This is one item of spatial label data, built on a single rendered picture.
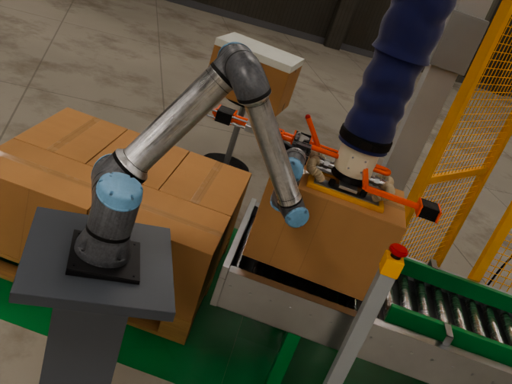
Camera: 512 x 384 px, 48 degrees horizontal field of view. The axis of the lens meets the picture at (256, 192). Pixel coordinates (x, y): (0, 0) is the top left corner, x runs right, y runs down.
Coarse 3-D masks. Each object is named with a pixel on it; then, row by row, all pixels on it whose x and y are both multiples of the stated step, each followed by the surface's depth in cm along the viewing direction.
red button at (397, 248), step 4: (392, 244) 207; (396, 244) 207; (392, 248) 205; (396, 248) 204; (400, 248) 205; (404, 248) 206; (392, 252) 204; (396, 252) 203; (400, 252) 203; (404, 252) 204; (392, 256) 206; (396, 256) 205; (400, 256) 203; (404, 256) 204
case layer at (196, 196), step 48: (48, 144) 300; (96, 144) 317; (0, 192) 262; (48, 192) 261; (144, 192) 287; (192, 192) 302; (240, 192) 319; (0, 240) 273; (192, 240) 262; (192, 288) 265
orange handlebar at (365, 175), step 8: (232, 120) 247; (240, 120) 247; (288, 136) 246; (312, 144) 249; (320, 144) 250; (320, 152) 246; (328, 152) 245; (376, 168) 245; (384, 168) 248; (368, 176) 233; (368, 184) 225; (368, 192) 224; (376, 192) 223; (384, 192) 223; (392, 200) 223; (400, 200) 223; (408, 200) 223; (416, 208) 223
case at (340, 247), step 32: (320, 192) 240; (256, 224) 247; (320, 224) 241; (352, 224) 238; (384, 224) 235; (256, 256) 254; (288, 256) 250; (320, 256) 247; (352, 256) 244; (352, 288) 250
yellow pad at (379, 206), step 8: (312, 176) 248; (312, 184) 240; (320, 184) 241; (328, 184) 243; (336, 184) 246; (328, 192) 240; (336, 192) 240; (344, 192) 241; (360, 192) 242; (352, 200) 240; (360, 200) 240; (368, 200) 241; (368, 208) 240; (376, 208) 239
